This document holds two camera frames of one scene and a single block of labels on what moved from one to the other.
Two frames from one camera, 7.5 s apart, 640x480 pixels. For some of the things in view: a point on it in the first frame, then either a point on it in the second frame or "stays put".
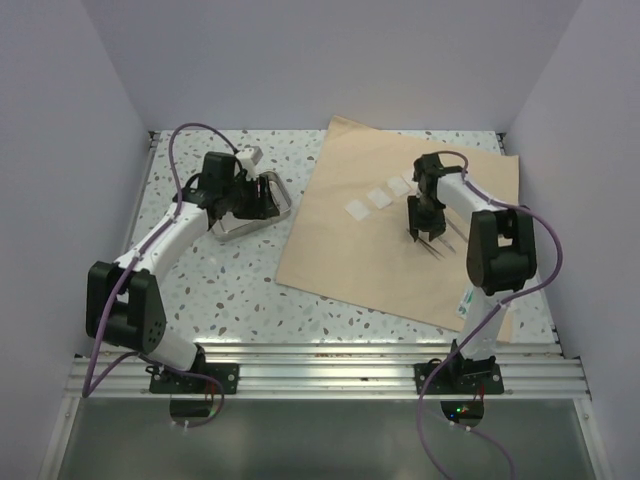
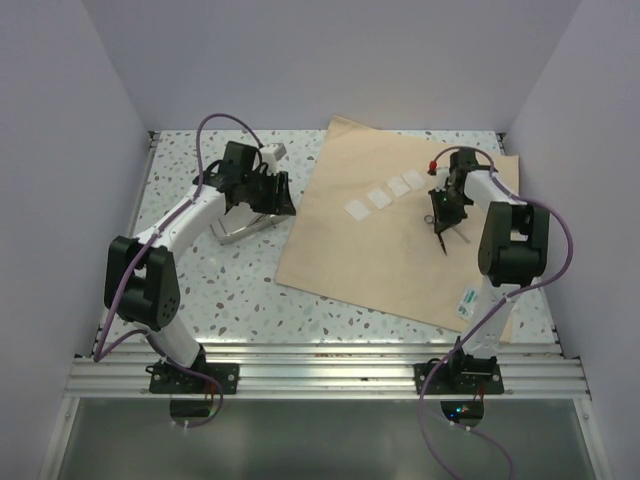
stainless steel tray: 233,224 stays put
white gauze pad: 380,198 stays put
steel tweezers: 429,247 to 441,241
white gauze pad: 409,176 stays put
